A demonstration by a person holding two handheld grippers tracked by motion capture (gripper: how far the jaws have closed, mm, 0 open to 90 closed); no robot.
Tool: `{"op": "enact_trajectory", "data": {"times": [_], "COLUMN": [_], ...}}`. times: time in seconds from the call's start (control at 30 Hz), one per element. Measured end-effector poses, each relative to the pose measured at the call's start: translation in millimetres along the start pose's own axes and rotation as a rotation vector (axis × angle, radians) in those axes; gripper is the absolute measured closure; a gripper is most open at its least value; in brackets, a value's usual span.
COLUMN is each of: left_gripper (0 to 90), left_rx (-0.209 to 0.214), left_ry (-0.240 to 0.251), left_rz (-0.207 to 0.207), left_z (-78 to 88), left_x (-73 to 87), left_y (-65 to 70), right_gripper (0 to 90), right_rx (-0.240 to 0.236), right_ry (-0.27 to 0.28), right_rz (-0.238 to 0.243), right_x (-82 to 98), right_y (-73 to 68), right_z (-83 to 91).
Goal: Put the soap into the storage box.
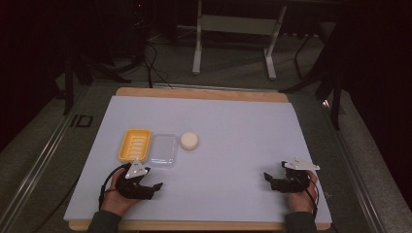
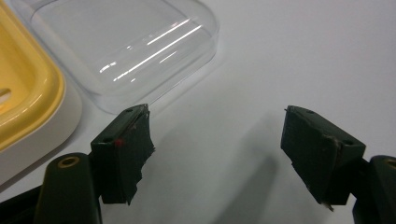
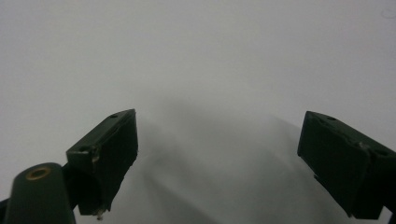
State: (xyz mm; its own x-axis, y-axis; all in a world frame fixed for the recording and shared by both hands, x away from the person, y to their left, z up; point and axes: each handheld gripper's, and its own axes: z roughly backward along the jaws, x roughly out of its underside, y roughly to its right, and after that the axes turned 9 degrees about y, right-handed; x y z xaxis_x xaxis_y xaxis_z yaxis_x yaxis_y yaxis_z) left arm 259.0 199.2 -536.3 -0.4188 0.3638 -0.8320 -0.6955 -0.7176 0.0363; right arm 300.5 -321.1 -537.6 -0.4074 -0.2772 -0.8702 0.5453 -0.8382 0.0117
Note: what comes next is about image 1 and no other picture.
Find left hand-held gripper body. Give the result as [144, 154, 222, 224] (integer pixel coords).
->
[115, 157, 155, 201]

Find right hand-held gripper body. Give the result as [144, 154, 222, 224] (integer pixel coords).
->
[270, 157, 322, 194]

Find person's right hand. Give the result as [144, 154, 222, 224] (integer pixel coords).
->
[287, 170, 321, 214]

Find person's left hand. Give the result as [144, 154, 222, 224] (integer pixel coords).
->
[101, 176, 141, 216]

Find clear plastic container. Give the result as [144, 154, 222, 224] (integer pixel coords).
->
[148, 133, 180, 170]

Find yellow soap dish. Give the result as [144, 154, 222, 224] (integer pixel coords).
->
[118, 128, 153, 163]

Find white foam mat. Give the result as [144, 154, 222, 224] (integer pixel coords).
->
[63, 94, 333, 225]

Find wooden table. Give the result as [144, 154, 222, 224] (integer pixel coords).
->
[68, 86, 332, 232]

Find black stand with legs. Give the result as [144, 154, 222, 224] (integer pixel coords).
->
[279, 18, 346, 131]
[62, 48, 133, 117]

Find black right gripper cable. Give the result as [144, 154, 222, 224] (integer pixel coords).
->
[303, 179, 321, 218]

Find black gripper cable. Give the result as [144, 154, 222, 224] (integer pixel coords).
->
[303, 179, 321, 218]
[98, 162, 130, 212]

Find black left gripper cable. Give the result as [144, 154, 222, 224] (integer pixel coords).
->
[98, 162, 130, 212]

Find metal floor rail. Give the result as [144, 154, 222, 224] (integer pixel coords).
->
[319, 96, 388, 233]
[0, 84, 92, 232]

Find black floor cables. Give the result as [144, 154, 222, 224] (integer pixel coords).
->
[141, 41, 174, 89]

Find white metal stand frame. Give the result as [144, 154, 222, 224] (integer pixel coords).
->
[191, 0, 289, 82]

